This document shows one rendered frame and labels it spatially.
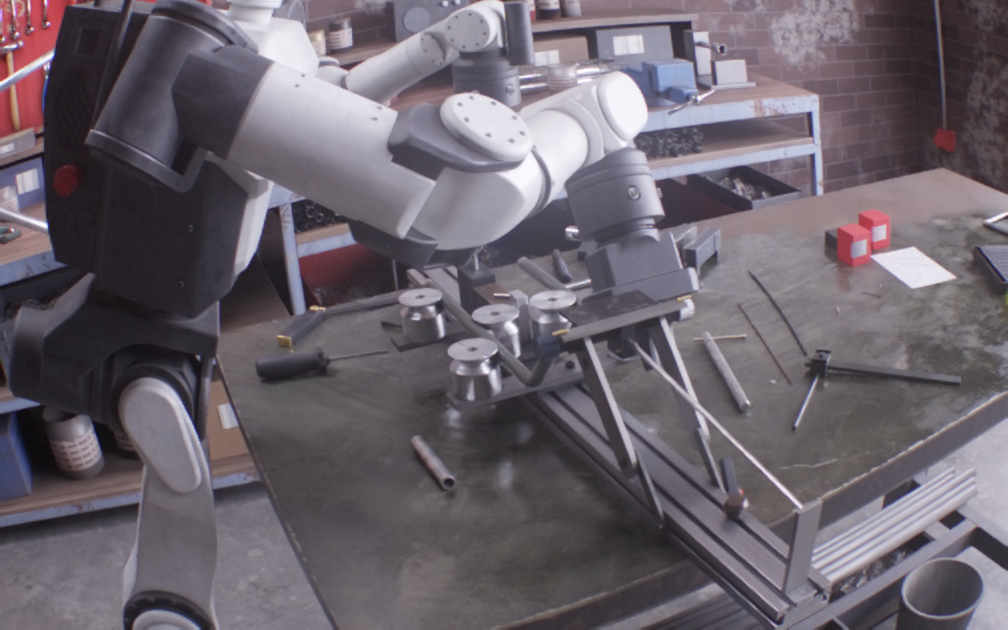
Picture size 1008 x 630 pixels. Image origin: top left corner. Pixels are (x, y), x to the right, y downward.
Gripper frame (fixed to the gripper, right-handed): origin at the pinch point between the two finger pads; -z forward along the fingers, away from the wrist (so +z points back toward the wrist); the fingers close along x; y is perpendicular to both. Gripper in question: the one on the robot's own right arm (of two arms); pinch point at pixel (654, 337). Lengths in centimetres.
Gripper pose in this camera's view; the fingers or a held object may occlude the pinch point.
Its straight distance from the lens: 106.8
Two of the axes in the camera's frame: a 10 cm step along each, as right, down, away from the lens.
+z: -2.7, -9.6, 1.2
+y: 2.9, -2.0, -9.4
